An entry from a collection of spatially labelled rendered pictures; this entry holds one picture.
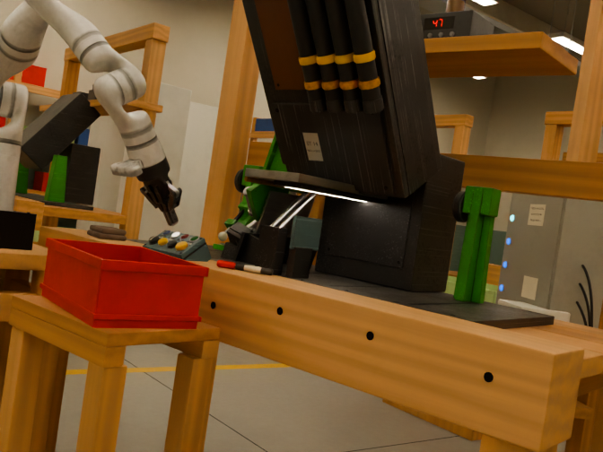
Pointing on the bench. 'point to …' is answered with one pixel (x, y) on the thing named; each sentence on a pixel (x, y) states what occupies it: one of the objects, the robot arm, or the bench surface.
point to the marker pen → (244, 267)
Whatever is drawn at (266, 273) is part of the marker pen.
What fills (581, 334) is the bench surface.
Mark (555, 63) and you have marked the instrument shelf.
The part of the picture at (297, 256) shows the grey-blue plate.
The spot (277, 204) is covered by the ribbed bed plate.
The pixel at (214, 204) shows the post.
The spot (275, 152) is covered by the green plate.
